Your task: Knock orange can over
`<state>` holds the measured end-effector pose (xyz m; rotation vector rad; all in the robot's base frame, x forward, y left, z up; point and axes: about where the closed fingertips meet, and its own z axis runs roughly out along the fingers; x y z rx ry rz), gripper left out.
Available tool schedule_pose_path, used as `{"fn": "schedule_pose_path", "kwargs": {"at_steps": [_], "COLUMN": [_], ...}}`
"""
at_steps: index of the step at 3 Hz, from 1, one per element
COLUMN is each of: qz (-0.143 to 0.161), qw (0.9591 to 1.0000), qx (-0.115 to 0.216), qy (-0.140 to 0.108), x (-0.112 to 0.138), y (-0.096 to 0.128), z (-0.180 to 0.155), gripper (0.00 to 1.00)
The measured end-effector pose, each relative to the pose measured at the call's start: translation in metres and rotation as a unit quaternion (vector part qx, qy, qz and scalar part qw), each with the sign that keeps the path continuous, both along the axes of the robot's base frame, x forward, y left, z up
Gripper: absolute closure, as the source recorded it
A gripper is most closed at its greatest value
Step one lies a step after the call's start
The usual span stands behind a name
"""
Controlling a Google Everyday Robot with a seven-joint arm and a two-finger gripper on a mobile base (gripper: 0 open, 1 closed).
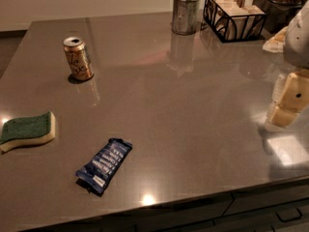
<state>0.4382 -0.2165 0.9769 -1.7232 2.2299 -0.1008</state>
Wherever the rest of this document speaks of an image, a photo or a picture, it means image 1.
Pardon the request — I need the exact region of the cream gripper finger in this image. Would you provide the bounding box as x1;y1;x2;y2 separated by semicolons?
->
266;69;309;128

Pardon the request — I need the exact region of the orange soda can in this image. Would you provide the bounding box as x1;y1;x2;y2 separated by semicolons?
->
63;37;94;81

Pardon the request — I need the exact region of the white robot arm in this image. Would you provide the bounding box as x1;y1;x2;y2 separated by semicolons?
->
265;1;309;131

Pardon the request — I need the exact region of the black stand under jar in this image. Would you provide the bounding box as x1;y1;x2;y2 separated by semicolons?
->
252;0;301;33

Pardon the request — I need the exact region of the metal cup with white items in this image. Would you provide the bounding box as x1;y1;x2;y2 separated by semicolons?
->
172;0;200;36

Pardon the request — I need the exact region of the blue snack bar wrapper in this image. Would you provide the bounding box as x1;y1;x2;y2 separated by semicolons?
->
75;138;132;195

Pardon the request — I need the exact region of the green and yellow sponge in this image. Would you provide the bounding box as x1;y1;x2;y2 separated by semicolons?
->
0;111;56;153

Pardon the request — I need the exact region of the black wire napkin holder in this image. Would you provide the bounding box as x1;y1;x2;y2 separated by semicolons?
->
203;0;267;43

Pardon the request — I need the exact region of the black drawer handle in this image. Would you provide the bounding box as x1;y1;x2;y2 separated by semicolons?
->
276;208;303;223

